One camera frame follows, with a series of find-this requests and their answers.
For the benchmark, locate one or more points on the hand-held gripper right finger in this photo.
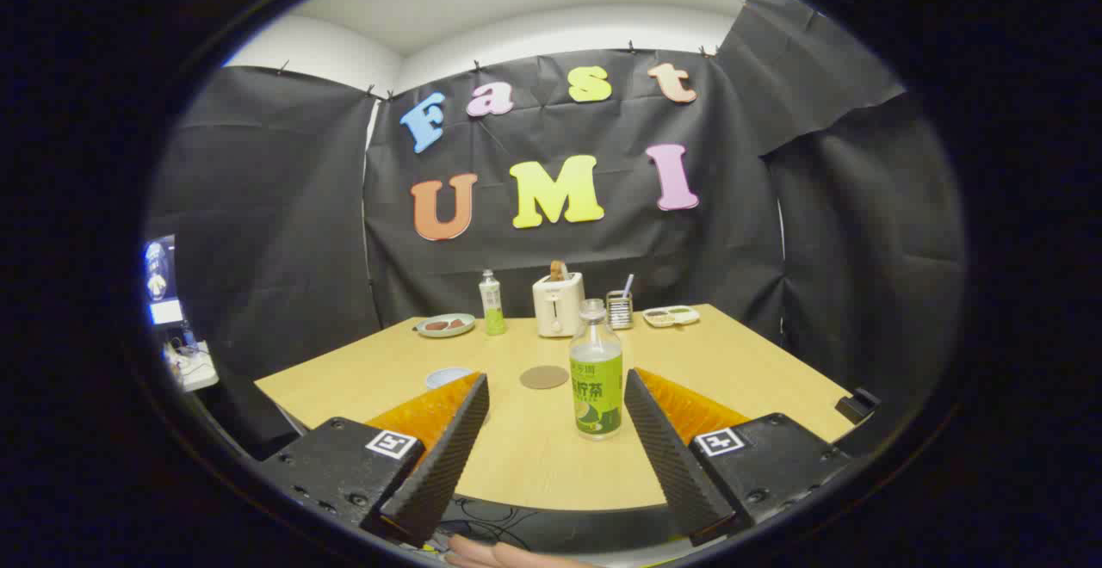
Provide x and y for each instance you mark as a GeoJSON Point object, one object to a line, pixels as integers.
{"type": "Point", "coordinates": [667, 456]}

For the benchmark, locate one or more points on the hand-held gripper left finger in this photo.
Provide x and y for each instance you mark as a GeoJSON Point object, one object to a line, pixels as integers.
{"type": "Point", "coordinates": [448, 456]}

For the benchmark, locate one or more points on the white cup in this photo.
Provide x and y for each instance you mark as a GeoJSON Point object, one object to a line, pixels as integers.
{"type": "Point", "coordinates": [446, 376]}

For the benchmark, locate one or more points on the green label juice bottle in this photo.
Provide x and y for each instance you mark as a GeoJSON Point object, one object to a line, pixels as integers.
{"type": "Point", "coordinates": [596, 396]}

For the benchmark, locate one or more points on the brown round coaster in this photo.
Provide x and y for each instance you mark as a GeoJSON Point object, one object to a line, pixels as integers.
{"type": "Point", "coordinates": [544, 377]}

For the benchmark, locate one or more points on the small green drink bottle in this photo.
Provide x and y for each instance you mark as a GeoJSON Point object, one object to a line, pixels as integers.
{"type": "Point", "coordinates": [492, 305]}

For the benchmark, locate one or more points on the wooden table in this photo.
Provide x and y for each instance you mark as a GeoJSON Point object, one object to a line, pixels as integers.
{"type": "Point", "coordinates": [534, 460]}

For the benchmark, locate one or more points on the pale green plate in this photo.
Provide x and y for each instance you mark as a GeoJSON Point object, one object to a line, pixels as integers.
{"type": "Point", "coordinates": [444, 332]}

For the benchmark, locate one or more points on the white divided tray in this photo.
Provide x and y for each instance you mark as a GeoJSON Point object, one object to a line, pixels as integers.
{"type": "Point", "coordinates": [671, 317]}

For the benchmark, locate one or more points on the metal mesh holder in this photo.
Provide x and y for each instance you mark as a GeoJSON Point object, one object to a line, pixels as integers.
{"type": "Point", "coordinates": [619, 311]}

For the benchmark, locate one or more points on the white toaster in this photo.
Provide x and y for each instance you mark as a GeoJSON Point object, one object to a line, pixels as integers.
{"type": "Point", "coordinates": [558, 305]}

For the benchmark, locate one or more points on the black clamp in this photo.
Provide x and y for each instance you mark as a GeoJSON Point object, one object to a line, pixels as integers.
{"type": "Point", "coordinates": [857, 404]}

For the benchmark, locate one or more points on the toast slice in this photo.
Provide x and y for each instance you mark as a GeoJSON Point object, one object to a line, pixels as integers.
{"type": "Point", "coordinates": [558, 270]}

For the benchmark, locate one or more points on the white cluttered side desk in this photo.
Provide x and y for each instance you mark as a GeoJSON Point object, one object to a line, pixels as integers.
{"type": "Point", "coordinates": [194, 368]}

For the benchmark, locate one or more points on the computer monitor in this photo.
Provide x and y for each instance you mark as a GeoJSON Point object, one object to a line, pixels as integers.
{"type": "Point", "coordinates": [162, 280]}

